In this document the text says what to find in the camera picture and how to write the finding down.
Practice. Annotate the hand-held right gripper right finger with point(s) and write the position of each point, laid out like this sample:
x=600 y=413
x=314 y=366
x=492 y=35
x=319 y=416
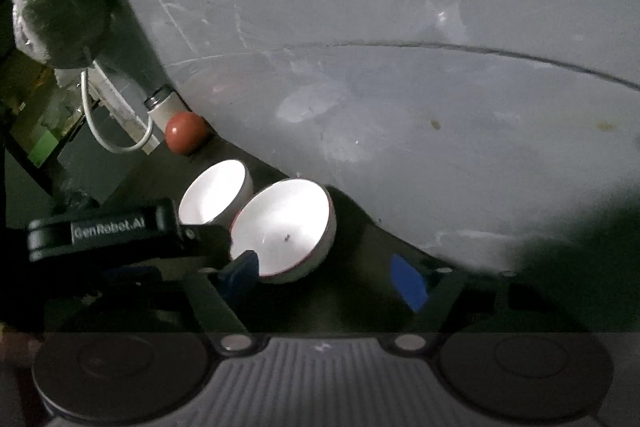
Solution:
x=407 y=282

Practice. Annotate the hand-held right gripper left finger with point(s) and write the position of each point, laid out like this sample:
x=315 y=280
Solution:
x=240 y=277

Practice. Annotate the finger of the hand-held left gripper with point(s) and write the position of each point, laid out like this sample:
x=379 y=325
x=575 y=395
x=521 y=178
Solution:
x=132 y=277
x=210 y=242

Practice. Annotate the white ceramic bowl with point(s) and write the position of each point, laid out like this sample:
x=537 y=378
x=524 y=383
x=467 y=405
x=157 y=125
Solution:
x=215 y=187
x=285 y=227

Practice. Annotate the grey cabinet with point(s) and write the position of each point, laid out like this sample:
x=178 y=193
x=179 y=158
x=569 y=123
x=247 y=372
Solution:
x=105 y=172

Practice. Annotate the yellow-green box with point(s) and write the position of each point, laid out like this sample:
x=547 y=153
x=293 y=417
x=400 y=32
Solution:
x=42 y=149

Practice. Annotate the red ball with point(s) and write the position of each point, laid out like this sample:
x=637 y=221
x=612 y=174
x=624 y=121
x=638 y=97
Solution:
x=185 y=133

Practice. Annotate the white thermos bottle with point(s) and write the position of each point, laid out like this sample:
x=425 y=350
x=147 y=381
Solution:
x=165 y=107

